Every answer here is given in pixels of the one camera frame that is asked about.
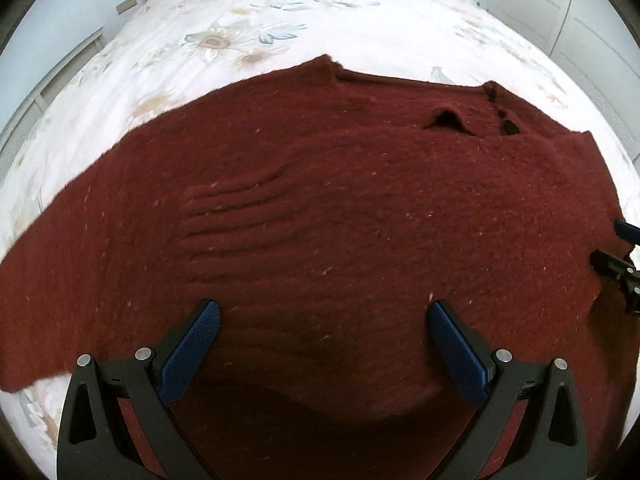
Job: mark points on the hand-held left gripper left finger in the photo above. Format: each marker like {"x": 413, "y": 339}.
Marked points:
{"x": 192, "y": 350}

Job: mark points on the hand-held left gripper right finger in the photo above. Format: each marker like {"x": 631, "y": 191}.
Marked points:
{"x": 457, "y": 355}

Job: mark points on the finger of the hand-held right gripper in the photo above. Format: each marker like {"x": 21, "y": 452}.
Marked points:
{"x": 612, "y": 261}
{"x": 627, "y": 230}

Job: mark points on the dark red knitted sweater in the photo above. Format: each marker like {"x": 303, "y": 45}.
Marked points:
{"x": 325, "y": 210}

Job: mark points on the white wardrobe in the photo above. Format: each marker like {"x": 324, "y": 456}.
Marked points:
{"x": 565, "y": 15}

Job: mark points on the white floral bedsheet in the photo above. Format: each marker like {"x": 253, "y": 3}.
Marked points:
{"x": 250, "y": 10}

